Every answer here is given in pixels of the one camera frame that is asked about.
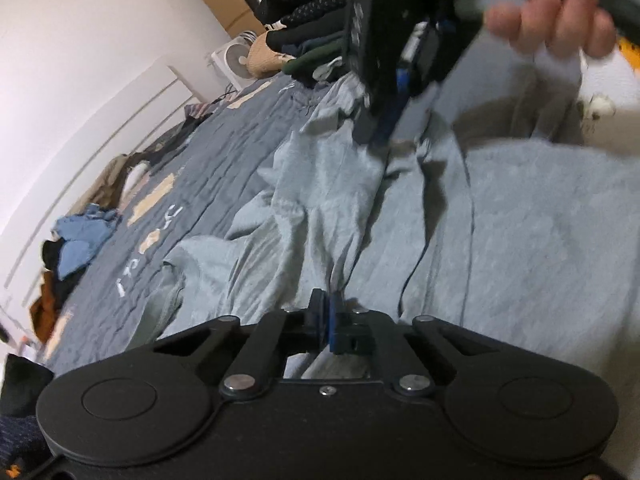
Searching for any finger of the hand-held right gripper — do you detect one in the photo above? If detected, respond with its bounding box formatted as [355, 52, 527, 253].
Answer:
[356, 74, 417, 153]

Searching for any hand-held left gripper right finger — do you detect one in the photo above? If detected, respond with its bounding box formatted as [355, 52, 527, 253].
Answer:
[330, 293, 494, 399]

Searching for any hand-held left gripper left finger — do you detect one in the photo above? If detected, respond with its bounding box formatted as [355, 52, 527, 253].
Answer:
[152, 288, 333, 401]

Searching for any grey long-sleeve shirt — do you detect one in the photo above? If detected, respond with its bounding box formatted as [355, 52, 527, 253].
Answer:
[135, 72, 640, 381]

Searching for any stack of folded clothes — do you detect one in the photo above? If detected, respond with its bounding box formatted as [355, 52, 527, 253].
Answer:
[257, 0, 361, 83]

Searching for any person's right hand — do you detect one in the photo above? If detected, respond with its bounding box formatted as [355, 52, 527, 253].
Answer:
[487, 0, 618, 59]

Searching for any beige cloth bundle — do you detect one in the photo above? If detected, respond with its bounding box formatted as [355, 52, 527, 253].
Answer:
[247, 40, 282, 79]

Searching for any white fan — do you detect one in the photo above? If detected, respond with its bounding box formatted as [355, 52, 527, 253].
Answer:
[210, 32, 261, 81]

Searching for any grey quilted blanket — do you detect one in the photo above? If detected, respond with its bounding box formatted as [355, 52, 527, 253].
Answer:
[42, 72, 351, 376]

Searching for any plaid garment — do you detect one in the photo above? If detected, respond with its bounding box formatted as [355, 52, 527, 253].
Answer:
[182, 100, 216, 121]

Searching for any dark grey garment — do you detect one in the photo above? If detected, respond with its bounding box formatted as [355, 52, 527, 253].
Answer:
[145, 125, 196, 166]

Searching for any white cartoon-print bed sheet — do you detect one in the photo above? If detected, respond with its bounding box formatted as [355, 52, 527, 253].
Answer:
[575, 45, 640, 151]

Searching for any white cloth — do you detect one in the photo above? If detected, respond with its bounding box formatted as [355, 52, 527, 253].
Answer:
[122, 162, 151, 196]

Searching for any beige garment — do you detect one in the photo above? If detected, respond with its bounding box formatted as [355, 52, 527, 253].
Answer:
[70, 152, 151, 216]

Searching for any brown garment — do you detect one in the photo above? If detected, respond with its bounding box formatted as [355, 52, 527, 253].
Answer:
[29, 270, 58, 346]

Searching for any white headboard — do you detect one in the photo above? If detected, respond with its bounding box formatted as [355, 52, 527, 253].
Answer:
[0, 62, 216, 301]

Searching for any large black garment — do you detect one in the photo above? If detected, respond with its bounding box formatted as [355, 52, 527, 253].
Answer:
[0, 352, 55, 418]

